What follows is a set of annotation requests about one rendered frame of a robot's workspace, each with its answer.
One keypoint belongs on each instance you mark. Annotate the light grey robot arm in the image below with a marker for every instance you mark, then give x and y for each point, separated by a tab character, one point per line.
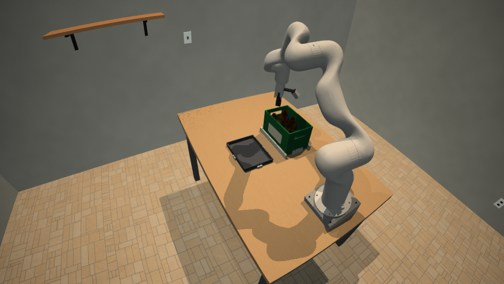
336	160

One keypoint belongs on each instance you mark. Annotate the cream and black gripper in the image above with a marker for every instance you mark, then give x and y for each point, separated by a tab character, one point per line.
279	91

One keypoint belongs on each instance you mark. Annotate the green crate with dividers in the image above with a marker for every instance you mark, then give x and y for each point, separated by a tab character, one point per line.
281	136

